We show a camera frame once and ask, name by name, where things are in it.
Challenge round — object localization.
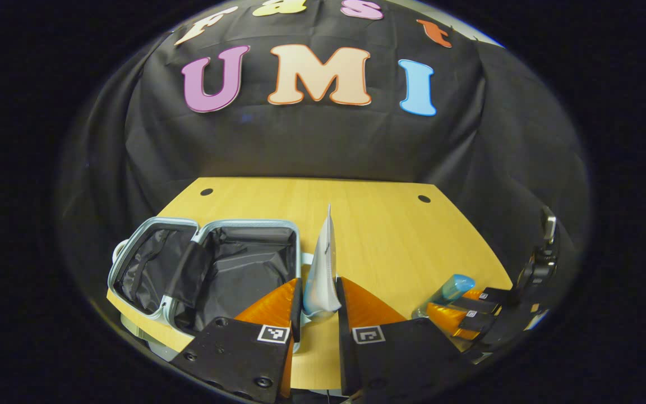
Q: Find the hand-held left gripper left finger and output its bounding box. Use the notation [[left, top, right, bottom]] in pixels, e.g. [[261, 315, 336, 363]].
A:
[[168, 278, 304, 404]]

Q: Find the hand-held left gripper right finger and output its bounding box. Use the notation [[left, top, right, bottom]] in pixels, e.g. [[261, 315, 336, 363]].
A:
[[334, 276, 472, 400]]

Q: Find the blue squeeze tube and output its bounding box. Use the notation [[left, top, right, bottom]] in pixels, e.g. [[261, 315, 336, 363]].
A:
[[412, 273, 476, 319]]

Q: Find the white squeeze tube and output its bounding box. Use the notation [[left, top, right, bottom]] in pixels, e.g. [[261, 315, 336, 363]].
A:
[[303, 204, 342, 318]]

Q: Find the light blue small suitcase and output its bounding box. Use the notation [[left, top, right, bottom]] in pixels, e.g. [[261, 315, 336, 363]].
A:
[[107, 216, 316, 355]]

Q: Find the black backdrop cloth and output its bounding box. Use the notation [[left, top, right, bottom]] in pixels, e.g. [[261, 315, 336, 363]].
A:
[[57, 0, 593, 337]]

